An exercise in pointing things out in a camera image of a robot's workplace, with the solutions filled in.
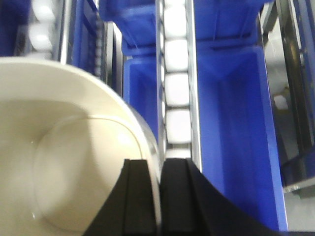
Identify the left white roller rail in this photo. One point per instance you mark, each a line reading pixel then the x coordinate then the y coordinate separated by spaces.
pixel 45 29

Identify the blue plastic crate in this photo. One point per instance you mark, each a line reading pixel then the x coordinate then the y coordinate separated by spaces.
pixel 136 20
pixel 237 134

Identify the stainless steel shelf rack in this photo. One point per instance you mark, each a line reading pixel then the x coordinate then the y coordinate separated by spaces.
pixel 288 38

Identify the left blue plastic crate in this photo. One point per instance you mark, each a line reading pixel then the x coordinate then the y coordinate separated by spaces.
pixel 136 20

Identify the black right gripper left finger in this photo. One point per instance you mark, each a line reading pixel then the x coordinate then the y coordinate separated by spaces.
pixel 129 209

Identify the right blue plastic crate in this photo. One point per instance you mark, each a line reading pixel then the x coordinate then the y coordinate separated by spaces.
pixel 237 134

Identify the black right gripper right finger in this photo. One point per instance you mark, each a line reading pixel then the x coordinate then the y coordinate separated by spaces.
pixel 197 206

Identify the far left blue crate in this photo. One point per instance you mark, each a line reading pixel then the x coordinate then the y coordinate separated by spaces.
pixel 82 34

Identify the white roller conveyor rail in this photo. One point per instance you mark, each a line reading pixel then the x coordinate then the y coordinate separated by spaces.
pixel 177 85

